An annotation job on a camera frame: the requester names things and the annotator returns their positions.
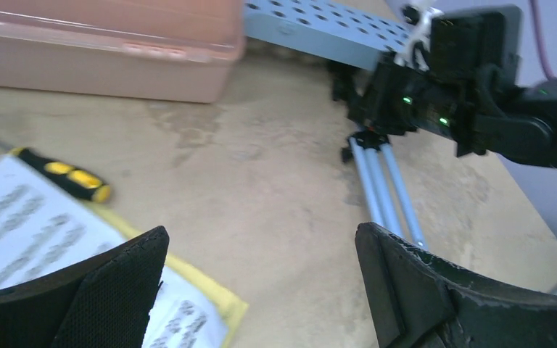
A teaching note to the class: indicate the white sheet music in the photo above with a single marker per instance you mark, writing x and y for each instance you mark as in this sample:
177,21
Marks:
42,230

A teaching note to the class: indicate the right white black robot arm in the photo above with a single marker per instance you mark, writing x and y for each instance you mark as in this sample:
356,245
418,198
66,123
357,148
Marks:
456,77

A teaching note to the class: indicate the black yellow screwdriver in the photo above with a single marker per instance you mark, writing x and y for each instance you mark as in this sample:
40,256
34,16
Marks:
77,181

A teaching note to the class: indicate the pink plastic storage box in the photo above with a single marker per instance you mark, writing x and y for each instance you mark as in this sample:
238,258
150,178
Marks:
165,50

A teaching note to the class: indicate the yellow sheet music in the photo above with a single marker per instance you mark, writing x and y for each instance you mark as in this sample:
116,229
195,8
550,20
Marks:
231,308

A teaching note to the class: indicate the light blue music stand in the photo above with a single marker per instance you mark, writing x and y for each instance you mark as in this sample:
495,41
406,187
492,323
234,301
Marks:
350,41

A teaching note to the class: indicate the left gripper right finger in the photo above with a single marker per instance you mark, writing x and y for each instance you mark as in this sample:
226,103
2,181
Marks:
418,299

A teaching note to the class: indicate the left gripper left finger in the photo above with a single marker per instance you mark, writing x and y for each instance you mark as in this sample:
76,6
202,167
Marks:
103,301

